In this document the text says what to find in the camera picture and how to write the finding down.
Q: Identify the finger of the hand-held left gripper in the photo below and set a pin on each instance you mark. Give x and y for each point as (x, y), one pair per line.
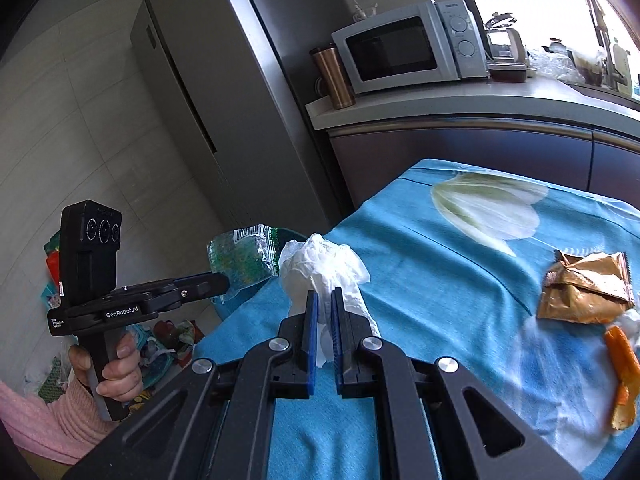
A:
(205, 287)

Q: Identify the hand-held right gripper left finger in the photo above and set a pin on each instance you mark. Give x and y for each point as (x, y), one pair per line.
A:
(311, 340)

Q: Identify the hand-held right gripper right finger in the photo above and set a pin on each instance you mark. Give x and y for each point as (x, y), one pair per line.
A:
(337, 340)

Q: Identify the green clear plastic packet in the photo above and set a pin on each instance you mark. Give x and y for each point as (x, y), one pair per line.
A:
(245, 250)

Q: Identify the white tissue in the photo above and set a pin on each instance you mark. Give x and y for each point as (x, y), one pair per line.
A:
(320, 260)
(631, 322)

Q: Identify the gold snack wrapper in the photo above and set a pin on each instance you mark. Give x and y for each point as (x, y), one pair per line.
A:
(580, 290)

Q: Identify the long orange peel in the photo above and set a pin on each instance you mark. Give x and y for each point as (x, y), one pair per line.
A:
(625, 395)

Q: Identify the person's left forearm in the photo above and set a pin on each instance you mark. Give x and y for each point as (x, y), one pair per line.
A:
(40, 420)

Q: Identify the person's left hand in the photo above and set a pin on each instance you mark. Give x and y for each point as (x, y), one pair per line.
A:
(122, 375)

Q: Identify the blue floral tablecloth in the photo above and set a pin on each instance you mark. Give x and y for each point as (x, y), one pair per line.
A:
(450, 285)

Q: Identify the grey refrigerator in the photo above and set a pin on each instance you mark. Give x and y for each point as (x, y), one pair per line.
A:
(225, 85)

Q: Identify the kitchen counter with cabinets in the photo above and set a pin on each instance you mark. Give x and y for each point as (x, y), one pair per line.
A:
(450, 150)

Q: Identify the copper travel tumbler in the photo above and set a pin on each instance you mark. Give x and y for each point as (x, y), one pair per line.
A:
(334, 80)

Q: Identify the white microwave oven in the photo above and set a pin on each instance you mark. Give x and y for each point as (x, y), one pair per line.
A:
(385, 52)

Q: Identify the dark red lidded bowl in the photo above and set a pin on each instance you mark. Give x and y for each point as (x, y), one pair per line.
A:
(507, 72)

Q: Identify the small white figurine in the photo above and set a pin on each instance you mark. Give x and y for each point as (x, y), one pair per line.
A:
(364, 10)

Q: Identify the glass kettle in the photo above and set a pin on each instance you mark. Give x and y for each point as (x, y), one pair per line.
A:
(507, 42)

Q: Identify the clear plastic bag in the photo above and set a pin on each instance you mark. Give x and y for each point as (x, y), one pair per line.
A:
(550, 62)

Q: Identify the white soap bottle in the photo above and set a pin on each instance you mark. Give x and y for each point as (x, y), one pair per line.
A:
(620, 67)

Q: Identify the metal kitchen faucet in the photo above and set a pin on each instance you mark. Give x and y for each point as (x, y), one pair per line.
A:
(602, 35)

